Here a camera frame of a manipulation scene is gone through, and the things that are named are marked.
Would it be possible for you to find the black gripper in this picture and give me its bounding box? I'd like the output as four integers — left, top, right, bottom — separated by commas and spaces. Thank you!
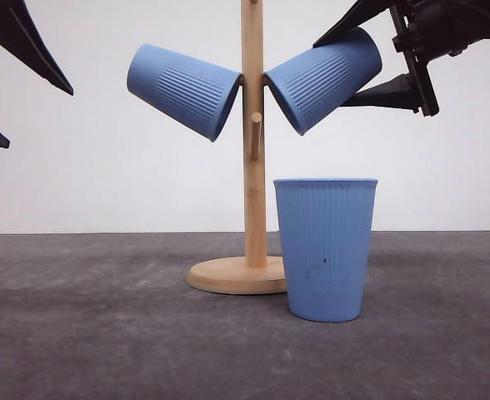
313, 0, 490, 117

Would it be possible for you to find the blue upside-down ribbed cup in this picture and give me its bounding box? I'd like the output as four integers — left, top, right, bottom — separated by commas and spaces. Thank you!
265, 27, 383, 135

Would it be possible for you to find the light blue ribbed cup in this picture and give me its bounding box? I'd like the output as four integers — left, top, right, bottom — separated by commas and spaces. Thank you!
127, 43, 242, 142

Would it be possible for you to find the wooden mug tree stand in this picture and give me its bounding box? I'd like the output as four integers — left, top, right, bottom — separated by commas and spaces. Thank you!
187, 0, 287, 295

